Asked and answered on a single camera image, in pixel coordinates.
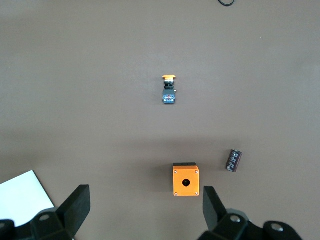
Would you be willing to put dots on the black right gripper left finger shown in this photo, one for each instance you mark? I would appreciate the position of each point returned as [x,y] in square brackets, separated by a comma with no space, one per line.
[75,207]

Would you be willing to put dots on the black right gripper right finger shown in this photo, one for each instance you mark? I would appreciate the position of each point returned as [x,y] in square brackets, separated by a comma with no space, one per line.
[215,212]

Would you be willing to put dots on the orange push button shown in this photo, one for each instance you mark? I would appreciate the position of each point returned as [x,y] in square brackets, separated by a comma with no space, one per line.
[169,96]

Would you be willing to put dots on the white drawer cabinet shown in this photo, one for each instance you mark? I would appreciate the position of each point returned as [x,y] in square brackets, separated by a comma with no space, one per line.
[22,195]

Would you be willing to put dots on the dark cylindrical capacitor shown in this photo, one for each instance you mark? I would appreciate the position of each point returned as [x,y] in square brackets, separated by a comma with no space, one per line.
[234,161]

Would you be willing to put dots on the orange button enclosure box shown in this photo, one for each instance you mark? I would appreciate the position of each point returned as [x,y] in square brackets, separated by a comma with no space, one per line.
[186,175]

